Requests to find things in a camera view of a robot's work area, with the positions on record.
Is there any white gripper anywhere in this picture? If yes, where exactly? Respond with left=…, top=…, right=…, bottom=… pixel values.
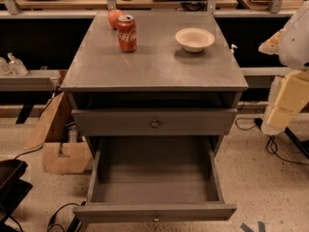
left=258, top=31, right=309, bottom=135

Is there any red coke can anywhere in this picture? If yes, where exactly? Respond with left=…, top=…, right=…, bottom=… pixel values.
left=117, top=14, right=137, bottom=52

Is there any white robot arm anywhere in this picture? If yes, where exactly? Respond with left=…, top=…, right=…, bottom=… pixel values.
left=259, top=1, right=309, bottom=135

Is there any grey drawer cabinet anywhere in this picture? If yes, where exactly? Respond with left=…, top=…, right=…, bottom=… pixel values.
left=62, top=10, right=248, bottom=156

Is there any grey open middle drawer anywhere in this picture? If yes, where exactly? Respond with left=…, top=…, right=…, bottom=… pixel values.
left=73, top=136, right=237, bottom=224

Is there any grey upper drawer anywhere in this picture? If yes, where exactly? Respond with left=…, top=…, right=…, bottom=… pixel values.
left=71, top=108, right=238, bottom=136

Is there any small white pump bottle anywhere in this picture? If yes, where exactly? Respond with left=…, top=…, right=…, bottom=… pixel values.
left=230, top=43, right=238, bottom=53

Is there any white bowl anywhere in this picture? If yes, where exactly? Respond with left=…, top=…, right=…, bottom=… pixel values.
left=175, top=28, right=215, bottom=53

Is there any red apple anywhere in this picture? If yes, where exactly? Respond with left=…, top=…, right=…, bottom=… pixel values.
left=108, top=10, right=124, bottom=29

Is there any brown cardboard box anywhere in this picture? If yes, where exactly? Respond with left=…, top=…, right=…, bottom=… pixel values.
left=23, top=92, right=92, bottom=174

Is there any clear sanitizer bottle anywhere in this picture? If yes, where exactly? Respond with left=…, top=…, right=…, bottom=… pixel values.
left=8, top=52, right=28, bottom=76

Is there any black bin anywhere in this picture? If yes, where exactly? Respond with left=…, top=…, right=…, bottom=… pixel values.
left=0, top=159, right=33, bottom=224

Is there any black floor cable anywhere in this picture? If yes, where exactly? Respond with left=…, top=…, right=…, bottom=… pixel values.
left=235, top=116, right=309, bottom=166

